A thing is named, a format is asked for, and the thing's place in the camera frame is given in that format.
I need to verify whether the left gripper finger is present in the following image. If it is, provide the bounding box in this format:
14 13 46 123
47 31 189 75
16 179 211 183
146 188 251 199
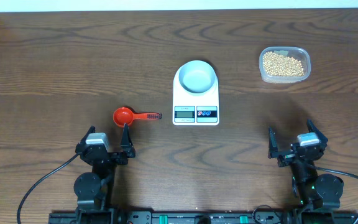
78 126 96 146
121 123 135 158

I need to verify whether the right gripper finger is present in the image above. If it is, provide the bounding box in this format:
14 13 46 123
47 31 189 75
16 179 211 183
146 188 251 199
268 127 278 159
306 119 328 144

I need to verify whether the red plastic measuring scoop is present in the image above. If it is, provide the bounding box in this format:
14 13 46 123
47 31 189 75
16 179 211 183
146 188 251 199
113 107 162 128

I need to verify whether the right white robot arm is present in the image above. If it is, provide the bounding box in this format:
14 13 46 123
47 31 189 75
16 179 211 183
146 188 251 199
268 119 344 223

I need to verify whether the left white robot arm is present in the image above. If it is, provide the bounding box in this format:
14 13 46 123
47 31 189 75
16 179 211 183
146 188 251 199
73 124 135 223

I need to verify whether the white digital kitchen scale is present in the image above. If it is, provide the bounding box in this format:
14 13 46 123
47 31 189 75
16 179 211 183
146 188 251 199
172 65 220 126

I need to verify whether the pale blue round bowl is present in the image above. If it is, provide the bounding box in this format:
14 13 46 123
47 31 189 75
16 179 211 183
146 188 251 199
178 60 218 94

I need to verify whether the clear plastic food container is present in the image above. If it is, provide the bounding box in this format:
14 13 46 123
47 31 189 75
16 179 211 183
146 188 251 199
259 47 311 84

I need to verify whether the yellow soybeans pile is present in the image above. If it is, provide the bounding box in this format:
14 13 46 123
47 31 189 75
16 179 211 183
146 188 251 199
262 52 304 77

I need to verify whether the left black cable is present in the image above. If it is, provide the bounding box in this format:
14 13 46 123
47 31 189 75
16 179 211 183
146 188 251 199
16 152 82 224

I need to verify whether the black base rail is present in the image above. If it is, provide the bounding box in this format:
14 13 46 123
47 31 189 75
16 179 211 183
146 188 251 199
48 210 357 224

